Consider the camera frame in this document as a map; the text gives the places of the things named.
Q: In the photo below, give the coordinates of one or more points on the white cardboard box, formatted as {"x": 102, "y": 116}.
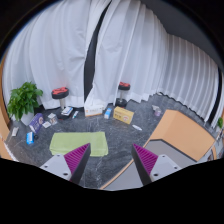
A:
{"x": 93, "y": 110}

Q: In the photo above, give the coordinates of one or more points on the green towel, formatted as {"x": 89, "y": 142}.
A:
{"x": 62, "y": 143}

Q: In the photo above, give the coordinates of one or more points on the yellow cardboard box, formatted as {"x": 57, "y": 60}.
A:
{"x": 123, "y": 115}

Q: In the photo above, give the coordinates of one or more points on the box on stool base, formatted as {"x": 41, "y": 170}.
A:
{"x": 67, "y": 111}

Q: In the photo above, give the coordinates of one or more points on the stool, red-black seat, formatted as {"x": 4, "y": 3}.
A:
{"x": 60, "y": 94}
{"x": 120, "y": 101}

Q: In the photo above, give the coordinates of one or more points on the white flat packet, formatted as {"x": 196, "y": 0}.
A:
{"x": 137, "y": 127}

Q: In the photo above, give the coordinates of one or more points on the potted green plant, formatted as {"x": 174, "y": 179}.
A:
{"x": 23, "y": 101}

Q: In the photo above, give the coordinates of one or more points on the blue packet at left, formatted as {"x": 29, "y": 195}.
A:
{"x": 30, "y": 138}

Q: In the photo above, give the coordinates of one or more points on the right white curtain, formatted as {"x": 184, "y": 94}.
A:
{"x": 133, "y": 47}

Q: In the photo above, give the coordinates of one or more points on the small bottle on cabinet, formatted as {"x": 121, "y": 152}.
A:
{"x": 157, "y": 110}

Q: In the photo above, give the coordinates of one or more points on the orange wooden cabinet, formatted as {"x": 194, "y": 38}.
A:
{"x": 180, "y": 138}

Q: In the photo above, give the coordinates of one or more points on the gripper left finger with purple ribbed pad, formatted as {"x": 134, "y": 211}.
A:
{"x": 71, "y": 165}

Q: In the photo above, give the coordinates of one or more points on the small white card box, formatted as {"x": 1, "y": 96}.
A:
{"x": 53, "y": 118}

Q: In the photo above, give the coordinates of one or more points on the small blue white carton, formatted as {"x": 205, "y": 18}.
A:
{"x": 107, "y": 113}

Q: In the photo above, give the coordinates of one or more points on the left stool, red-black seat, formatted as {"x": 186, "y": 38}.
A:
{"x": 60, "y": 94}

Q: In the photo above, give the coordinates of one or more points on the right stool, red-black seat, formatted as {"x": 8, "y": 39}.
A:
{"x": 120, "y": 101}

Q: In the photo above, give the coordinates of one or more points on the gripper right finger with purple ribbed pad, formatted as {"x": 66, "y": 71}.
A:
{"x": 152, "y": 167}

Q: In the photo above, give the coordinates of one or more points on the purple box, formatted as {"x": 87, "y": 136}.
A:
{"x": 36, "y": 123}

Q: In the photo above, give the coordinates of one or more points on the left white curtain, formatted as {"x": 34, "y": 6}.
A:
{"x": 50, "y": 52}

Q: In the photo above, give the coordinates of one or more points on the white curtain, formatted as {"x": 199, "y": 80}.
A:
{"x": 50, "y": 52}
{"x": 133, "y": 47}

